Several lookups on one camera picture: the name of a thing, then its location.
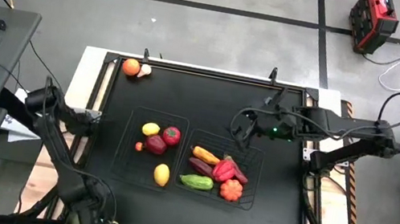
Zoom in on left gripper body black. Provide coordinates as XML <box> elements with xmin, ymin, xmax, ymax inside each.
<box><xmin>69</xmin><ymin>174</ymin><xmax>120</xmax><ymax>224</ymax></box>

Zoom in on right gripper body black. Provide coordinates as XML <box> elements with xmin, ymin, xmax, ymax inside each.
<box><xmin>244</xmin><ymin>104</ymin><xmax>302</xmax><ymax>144</ymax></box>

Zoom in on black wire basket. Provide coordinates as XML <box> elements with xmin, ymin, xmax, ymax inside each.
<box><xmin>108</xmin><ymin>102</ymin><xmax>191</xmax><ymax>195</ymax></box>
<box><xmin>170</xmin><ymin>125</ymin><xmax>267</xmax><ymax>213</ymax></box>

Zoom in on dark red chili pepper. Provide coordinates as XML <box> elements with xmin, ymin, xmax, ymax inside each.
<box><xmin>219</xmin><ymin>154</ymin><xmax>252</xmax><ymax>185</ymax></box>

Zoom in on orange carrot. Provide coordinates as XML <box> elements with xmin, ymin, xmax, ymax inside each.
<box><xmin>190</xmin><ymin>145</ymin><xmax>222</xmax><ymax>166</ymax></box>

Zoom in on orange pumpkin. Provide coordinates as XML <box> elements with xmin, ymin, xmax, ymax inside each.
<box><xmin>217</xmin><ymin>177</ymin><xmax>245</xmax><ymax>204</ymax></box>

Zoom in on purple eggplant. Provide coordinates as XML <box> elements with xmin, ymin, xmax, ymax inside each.
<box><xmin>186</xmin><ymin>156</ymin><xmax>219</xmax><ymax>180</ymax></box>

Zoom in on green cucumber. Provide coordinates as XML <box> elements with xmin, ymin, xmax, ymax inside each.
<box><xmin>177</xmin><ymin>171</ymin><xmax>216</xmax><ymax>193</ymax></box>

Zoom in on round red fruit green calyx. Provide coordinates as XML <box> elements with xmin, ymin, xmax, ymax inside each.
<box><xmin>161</xmin><ymin>125</ymin><xmax>183</xmax><ymax>149</ymax></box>

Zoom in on yellow lemon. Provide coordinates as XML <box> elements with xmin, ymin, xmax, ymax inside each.
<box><xmin>151</xmin><ymin>161</ymin><xmax>172</xmax><ymax>189</ymax></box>
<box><xmin>140</xmin><ymin>120</ymin><xmax>162</xmax><ymax>139</ymax></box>

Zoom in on dark red apple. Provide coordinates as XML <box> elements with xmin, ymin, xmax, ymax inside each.
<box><xmin>143</xmin><ymin>132</ymin><xmax>169</xmax><ymax>157</ymax></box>

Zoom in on white garlic bulb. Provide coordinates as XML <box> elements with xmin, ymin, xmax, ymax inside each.
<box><xmin>136</xmin><ymin>62</ymin><xmax>153</xmax><ymax>80</ymax></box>

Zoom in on black table edge clamp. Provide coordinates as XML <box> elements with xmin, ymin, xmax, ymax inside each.
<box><xmin>141</xmin><ymin>47</ymin><xmax>153</xmax><ymax>64</ymax></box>
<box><xmin>267</xmin><ymin>66</ymin><xmax>280</xmax><ymax>86</ymax></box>

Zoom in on white papers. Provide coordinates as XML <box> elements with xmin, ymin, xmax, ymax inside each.
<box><xmin>0</xmin><ymin>86</ymin><xmax>50</xmax><ymax>148</ymax></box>

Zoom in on yellow black hazard tape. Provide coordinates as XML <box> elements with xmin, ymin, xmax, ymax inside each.
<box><xmin>323</xmin><ymin>101</ymin><xmax>387</xmax><ymax>224</ymax></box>

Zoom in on orange fruit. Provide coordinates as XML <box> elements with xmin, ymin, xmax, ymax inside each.
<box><xmin>121</xmin><ymin>57</ymin><xmax>143</xmax><ymax>78</ymax></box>

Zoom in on red and black case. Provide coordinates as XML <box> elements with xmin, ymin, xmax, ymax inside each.
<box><xmin>343</xmin><ymin>0</ymin><xmax>400</xmax><ymax>59</ymax></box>

